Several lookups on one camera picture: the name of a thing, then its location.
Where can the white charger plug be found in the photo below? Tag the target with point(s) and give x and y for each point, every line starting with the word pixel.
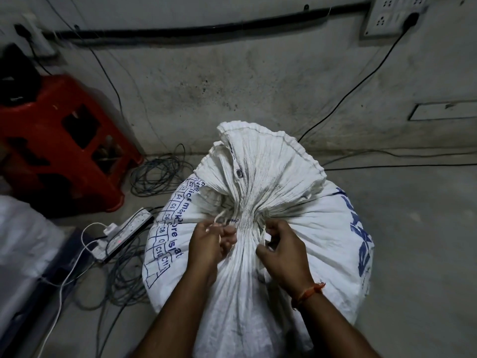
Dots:
pixel 110 229

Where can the red plastic stool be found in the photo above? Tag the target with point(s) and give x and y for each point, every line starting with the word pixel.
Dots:
pixel 52 145

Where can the person's right hand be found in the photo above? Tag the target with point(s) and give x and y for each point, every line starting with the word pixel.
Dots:
pixel 289 257

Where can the black wall conduit pipe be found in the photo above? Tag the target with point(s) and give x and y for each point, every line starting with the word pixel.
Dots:
pixel 208 29

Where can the white wall socket panel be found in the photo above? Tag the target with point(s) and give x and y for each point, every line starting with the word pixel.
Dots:
pixel 395 13

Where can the person's left hand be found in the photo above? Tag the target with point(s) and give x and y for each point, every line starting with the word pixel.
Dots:
pixel 205 246

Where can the large white woven sack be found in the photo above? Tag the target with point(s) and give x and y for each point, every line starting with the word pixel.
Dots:
pixel 275 175

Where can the white wall socket box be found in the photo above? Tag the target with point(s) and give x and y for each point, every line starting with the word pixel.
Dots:
pixel 35 37

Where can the orange thread wristband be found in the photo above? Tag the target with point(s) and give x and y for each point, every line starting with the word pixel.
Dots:
pixel 307 291

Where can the black bag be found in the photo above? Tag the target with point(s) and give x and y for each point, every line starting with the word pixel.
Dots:
pixel 16 76

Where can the white power strip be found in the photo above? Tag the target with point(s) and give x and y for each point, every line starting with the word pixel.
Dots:
pixel 125 231

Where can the person's right thumb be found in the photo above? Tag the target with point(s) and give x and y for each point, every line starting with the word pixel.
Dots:
pixel 275 229

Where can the person's left forearm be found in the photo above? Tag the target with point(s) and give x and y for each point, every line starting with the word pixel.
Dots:
pixel 179 316

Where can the white plastic bag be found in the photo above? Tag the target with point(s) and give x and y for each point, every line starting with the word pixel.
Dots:
pixel 24 238

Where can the black power plug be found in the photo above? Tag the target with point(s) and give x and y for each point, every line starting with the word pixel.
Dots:
pixel 411 19

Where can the person's left thumb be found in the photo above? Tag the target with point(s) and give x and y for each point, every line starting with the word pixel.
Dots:
pixel 220 230

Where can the person's right forearm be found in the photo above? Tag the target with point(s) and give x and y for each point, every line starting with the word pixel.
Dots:
pixel 331 328

